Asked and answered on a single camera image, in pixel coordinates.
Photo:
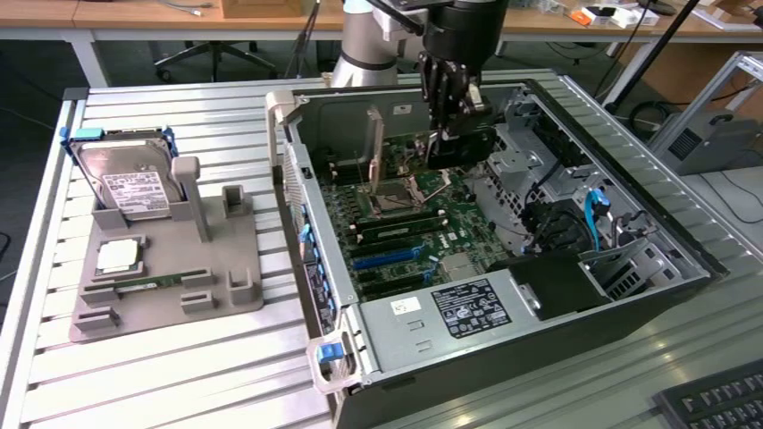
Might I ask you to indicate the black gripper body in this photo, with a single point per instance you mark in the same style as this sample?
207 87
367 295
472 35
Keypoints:
471 27

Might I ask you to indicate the graphics card with metal bracket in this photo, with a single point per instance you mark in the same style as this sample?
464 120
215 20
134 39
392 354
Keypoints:
462 154

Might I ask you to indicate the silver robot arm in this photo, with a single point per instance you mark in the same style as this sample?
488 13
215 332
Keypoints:
363 49

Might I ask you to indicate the orange box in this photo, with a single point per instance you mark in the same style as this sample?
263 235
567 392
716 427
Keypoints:
580 17

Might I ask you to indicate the metal socket cover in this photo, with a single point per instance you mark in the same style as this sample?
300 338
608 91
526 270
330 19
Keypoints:
430 187

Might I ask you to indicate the perforated metal disk bay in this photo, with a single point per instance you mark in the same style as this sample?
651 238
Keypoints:
512 179

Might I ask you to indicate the CPU socket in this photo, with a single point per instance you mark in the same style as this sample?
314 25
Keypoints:
390 201

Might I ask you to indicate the white box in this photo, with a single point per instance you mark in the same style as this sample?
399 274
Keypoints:
626 18

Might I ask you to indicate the green motherboard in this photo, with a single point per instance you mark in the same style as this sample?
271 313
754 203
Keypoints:
459 223

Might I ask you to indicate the black round stand base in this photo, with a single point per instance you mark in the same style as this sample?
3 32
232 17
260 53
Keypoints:
654 5

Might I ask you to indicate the black RAM stick with label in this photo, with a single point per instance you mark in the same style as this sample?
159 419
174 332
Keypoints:
394 232

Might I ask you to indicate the long black expansion slot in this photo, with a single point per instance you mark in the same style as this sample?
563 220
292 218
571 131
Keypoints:
382 248
390 292
394 280

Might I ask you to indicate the black office chair base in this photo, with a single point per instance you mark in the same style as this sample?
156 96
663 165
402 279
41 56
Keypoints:
216 52

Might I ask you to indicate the black tripod pole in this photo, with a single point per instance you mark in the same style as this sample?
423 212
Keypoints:
686 8

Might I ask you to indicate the blue expansion slot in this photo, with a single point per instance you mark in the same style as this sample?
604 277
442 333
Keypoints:
384 260

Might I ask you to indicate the grey chipset heatsink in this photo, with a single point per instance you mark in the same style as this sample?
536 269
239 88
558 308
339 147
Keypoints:
463 270

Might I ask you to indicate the blue slot latch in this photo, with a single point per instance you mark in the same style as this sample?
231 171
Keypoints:
306 233

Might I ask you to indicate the black air shroud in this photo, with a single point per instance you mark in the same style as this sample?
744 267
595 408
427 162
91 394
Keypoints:
554 286

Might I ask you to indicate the slotted metal disk bay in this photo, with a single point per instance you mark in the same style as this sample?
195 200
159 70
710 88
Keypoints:
631 268

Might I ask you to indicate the grey power supply with label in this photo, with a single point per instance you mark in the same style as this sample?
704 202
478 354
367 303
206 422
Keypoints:
406 339

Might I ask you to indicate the hard disk in blue carrier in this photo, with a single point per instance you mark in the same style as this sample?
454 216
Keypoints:
119 170

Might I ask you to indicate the grey parts rack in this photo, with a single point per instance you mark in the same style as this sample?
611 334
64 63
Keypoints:
167 250

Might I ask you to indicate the blue case release latch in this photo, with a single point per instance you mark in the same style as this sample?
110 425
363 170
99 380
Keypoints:
331 353

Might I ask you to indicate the black and grey PC case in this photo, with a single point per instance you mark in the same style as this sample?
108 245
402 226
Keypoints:
536 366

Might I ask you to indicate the green RAM stick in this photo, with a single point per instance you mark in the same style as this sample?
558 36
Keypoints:
148 281

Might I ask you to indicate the silver CPU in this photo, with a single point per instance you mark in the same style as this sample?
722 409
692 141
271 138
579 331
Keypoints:
119 257

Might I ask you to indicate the black keyboard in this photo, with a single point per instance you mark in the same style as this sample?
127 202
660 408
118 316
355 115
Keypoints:
715 402

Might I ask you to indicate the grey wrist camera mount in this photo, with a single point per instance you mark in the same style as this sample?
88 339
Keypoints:
390 29

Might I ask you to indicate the aluminium profile frame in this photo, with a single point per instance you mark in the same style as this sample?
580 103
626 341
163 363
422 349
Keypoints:
699 96

